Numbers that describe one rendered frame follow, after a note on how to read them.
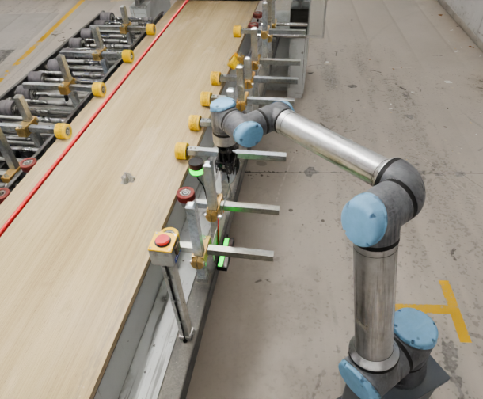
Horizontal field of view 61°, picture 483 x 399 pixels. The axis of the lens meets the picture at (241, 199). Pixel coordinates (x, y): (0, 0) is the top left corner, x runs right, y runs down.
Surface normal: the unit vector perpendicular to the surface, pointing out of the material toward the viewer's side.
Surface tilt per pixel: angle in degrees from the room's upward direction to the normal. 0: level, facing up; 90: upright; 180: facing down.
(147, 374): 0
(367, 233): 83
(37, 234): 0
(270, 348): 0
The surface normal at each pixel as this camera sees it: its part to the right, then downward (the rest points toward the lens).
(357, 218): -0.83, 0.30
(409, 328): 0.03, -0.77
